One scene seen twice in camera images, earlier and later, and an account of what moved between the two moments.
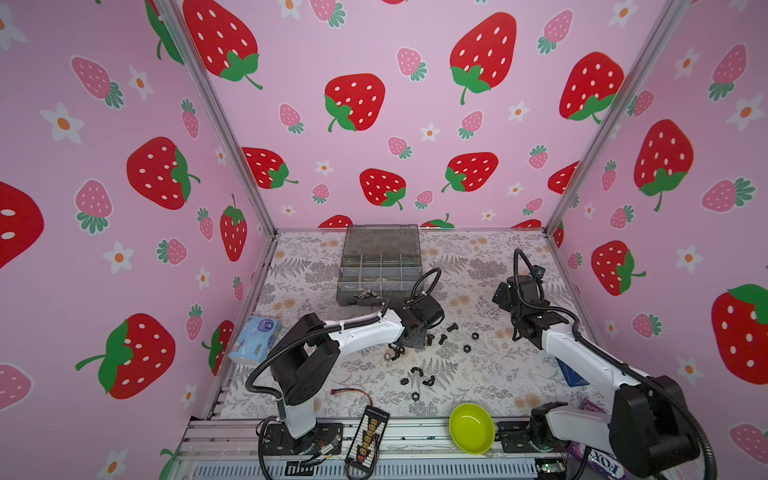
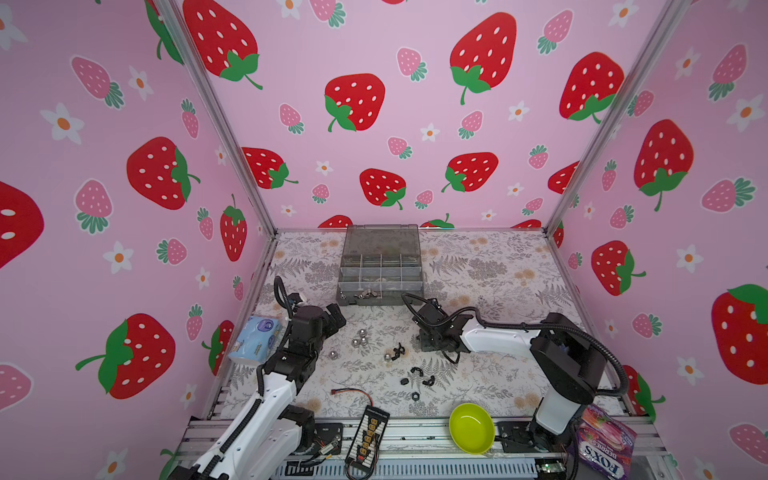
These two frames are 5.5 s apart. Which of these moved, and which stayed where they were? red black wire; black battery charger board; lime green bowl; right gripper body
Moved: right gripper body
Stayed: lime green bowl; black battery charger board; red black wire
